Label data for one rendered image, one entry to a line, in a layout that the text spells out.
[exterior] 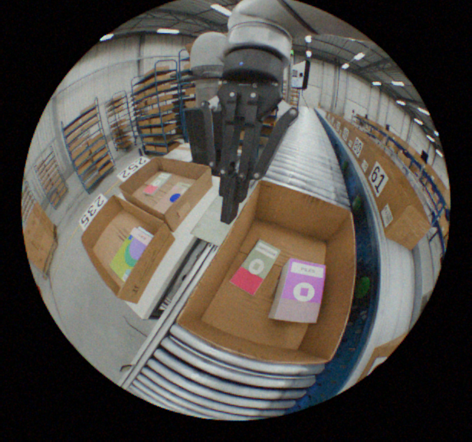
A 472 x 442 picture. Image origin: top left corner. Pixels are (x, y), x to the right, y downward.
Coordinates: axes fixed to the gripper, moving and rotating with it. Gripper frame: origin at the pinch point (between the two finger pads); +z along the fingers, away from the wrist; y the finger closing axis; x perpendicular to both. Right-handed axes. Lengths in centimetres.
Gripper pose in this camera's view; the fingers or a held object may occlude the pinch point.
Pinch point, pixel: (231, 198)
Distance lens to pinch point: 20.6
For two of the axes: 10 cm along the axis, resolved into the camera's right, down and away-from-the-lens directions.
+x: -4.1, 3.9, -8.3
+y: -9.0, -3.2, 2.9
